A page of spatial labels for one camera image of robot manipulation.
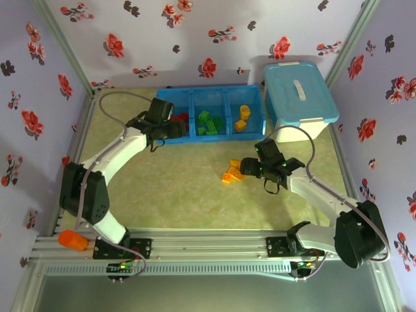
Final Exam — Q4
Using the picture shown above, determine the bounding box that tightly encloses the blue three-compartment bin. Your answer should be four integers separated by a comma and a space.
155, 84, 267, 144

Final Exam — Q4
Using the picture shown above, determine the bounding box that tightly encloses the white storage box blue lid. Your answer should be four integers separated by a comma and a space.
262, 60, 341, 144

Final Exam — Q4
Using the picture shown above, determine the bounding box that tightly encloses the small circuit board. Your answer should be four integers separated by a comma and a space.
291, 259, 319, 281
107, 262, 138, 283

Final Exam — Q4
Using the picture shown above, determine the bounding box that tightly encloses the orange plastic cylinder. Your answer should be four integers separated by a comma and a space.
57, 229, 89, 252

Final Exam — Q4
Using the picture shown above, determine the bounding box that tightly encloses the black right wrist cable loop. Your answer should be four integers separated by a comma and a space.
263, 177, 281, 195

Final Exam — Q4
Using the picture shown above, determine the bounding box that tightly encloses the grey right arm cable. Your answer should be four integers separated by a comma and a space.
268, 125, 391, 281

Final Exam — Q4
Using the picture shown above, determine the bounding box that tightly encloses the aluminium side rail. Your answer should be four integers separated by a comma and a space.
48, 89, 102, 240
328, 87, 367, 204

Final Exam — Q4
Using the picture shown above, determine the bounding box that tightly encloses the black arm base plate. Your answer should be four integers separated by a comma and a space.
265, 236, 326, 261
93, 238, 153, 261

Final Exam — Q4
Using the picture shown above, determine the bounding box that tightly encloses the aluminium frame cross rail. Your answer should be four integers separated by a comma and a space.
31, 227, 388, 261

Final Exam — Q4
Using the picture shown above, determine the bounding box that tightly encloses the grey slotted cable duct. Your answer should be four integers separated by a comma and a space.
43, 263, 293, 276

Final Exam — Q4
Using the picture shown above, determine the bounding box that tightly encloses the aluminium corner post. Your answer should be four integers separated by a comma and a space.
324, 0, 382, 90
31, 0, 100, 98

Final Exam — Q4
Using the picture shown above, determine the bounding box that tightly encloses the aluminium lower frame rail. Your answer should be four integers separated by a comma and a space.
370, 259, 406, 312
9, 259, 46, 312

